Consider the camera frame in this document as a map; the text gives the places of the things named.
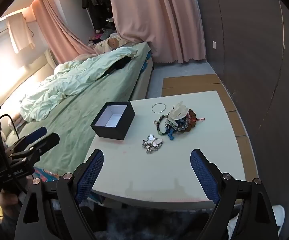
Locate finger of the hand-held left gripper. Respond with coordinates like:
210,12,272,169
14,127,47,148
8,132,60,167

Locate cream hanging towel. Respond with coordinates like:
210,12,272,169
6,12,35,54

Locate pink curtain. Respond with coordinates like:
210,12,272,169
32,0,98,67
106,0,207,64

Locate pale green duvet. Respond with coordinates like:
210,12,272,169
21,47,138,122

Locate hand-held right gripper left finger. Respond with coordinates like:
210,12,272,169
14,149,104,240

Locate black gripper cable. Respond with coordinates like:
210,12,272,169
0,114,28,198

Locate white air conditioner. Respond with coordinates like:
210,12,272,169
0,17,10,43

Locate thin silver bangle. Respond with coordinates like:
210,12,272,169
151,103,167,113

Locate pile of stuffed toys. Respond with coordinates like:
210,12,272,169
87,28,121,47

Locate dark green bead bracelet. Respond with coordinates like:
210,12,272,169
154,115,171,135

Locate black jewelry box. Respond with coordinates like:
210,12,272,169
91,102,135,140

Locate bed with green sheet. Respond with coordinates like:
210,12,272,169
0,42,153,178

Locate blue braided cord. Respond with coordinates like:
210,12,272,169
166,125,178,140

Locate brown bead bracelet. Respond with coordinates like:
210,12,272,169
185,109,198,132

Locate bear print pillow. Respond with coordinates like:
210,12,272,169
94,36,128,54

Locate grey bead bracelet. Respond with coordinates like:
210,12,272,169
172,120,188,132

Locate dark hanging clothes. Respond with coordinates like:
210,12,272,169
81,0,115,32

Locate flattened cardboard sheet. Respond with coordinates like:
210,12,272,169
161,74,257,180

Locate black garment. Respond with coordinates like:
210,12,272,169
104,56,131,76

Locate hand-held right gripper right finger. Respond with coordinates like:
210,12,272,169
190,149,278,240

